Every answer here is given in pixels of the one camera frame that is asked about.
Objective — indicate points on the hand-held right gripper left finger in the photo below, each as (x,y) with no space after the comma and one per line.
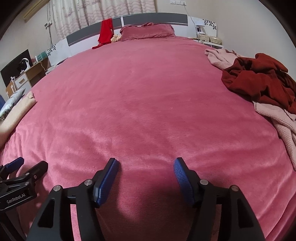
(107,183)

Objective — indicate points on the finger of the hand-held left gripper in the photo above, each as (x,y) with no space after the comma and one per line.
(14,163)
(37,169)

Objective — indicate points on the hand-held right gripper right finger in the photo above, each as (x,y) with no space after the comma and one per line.
(183,183)

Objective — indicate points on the folded peach cloth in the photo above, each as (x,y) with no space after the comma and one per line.
(16,115)

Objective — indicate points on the silver pillow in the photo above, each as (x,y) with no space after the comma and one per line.
(11,102)

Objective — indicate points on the light wooden panel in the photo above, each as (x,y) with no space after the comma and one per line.
(9,89)

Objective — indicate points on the white drawer cabinet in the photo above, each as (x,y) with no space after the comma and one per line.
(22,82)

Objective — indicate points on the pink bed blanket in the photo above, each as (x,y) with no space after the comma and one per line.
(138,104)

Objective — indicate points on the black monitor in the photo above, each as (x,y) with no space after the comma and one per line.
(9,71)

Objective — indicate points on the wooden desk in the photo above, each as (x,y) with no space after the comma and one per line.
(37,69)

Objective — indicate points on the white black-faced gadget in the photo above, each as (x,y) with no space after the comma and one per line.
(25,64)

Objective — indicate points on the low white nightstand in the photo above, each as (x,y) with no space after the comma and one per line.
(51,70)

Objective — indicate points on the teal storage box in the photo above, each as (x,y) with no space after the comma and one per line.
(42,56)

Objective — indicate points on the pale pink knit garment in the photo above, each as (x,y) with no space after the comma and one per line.
(217,58)
(279,125)

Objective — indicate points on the dark red garment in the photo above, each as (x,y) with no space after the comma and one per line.
(254,78)

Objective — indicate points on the white nightstand with clutter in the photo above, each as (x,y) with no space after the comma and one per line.
(208,40)

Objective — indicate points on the cream plush toy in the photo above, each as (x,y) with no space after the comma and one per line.
(115,38)

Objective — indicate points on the bright red garment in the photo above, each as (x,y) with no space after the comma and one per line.
(106,30)

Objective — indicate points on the small white bedside device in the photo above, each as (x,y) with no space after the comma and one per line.
(200,29)

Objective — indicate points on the pink pillow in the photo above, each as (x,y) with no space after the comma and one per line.
(148,31)

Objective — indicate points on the grey and white headboard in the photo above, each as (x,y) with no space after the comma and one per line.
(150,19)

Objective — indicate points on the patterned white curtain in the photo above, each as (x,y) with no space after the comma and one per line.
(92,11)

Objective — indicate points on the beige wall-mounted unit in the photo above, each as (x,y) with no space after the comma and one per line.
(34,10)

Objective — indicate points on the white wall socket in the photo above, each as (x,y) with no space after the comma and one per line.
(178,2)

